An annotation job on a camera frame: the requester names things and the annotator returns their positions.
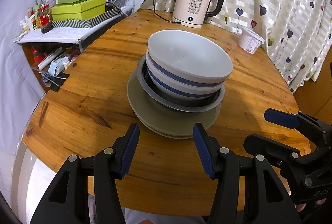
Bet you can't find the small white bowl blue stripe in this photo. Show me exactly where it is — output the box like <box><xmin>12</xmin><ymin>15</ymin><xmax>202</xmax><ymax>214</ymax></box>
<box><xmin>148</xmin><ymin>29</ymin><xmax>233</xmax><ymax>87</ymax></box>

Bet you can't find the stainless steel bowl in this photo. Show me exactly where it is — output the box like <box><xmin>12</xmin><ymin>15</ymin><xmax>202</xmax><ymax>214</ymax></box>
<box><xmin>136</xmin><ymin>55</ymin><xmax>225</xmax><ymax>113</ymax></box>

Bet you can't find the large white bowl blue stripe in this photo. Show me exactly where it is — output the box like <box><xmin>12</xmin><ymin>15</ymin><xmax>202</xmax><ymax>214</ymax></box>
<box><xmin>147</xmin><ymin>68</ymin><xmax>224</xmax><ymax>99</ymax></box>

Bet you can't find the person's right hand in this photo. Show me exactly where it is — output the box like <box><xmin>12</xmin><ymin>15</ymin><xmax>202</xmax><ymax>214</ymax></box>
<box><xmin>295</xmin><ymin>198</ymin><xmax>326</xmax><ymax>213</ymax></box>

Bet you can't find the wooden cabinet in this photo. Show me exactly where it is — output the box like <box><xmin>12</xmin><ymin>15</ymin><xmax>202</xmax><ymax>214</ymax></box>
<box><xmin>293</xmin><ymin>50</ymin><xmax>331</xmax><ymax>124</ymax></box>

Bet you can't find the white plastic tub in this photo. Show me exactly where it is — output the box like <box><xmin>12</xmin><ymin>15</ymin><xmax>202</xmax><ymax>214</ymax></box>
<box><xmin>238</xmin><ymin>27</ymin><xmax>265</xmax><ymax>54</ymax></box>

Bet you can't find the heart patterned curtain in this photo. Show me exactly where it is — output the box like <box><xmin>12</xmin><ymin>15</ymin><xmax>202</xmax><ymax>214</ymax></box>
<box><xmin>141</xmin><ymin>0</ymin><xmax>331</xmax><ymax>92</ymax></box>

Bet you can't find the white side shelf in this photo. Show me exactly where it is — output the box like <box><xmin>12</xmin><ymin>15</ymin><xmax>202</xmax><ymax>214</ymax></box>
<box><xmin>15</xmin><ymin>14</ymin><xmax>126</xmax><ymax>52</ymax></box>

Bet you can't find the white electric kettle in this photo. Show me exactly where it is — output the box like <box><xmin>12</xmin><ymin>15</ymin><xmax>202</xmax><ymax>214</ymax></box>
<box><xmin>172</xmin><ymin>0</ymin><xmax>224</xmax><ymax>28</ymax></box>

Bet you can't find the red labelled jar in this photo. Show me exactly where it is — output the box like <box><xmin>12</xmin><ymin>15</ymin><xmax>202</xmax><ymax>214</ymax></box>
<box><xmin>36</xmin><ymin>4</ymin><xmax>53</xmax><ymax>34</ymax></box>

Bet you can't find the lime green box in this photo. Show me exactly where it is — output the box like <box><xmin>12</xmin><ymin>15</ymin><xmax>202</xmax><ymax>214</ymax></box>
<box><xmin>51</xmin><ymin>0</ymin><xmax>106</xmax><ymax>21</ymax></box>

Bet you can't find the chevron patterned tray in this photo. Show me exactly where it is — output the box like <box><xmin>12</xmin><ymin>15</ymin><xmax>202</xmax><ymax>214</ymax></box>
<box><xmin>51</xmin><ymin>5</ymin><xmax>120</xmax><ymax>28</ymax></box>

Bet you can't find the black kettle power cord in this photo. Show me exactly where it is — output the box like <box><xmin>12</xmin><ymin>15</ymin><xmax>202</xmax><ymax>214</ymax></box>
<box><xmin>152</xmin><ymin>0</ymin><xmax>182</xmax><ymax>24</ymax></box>

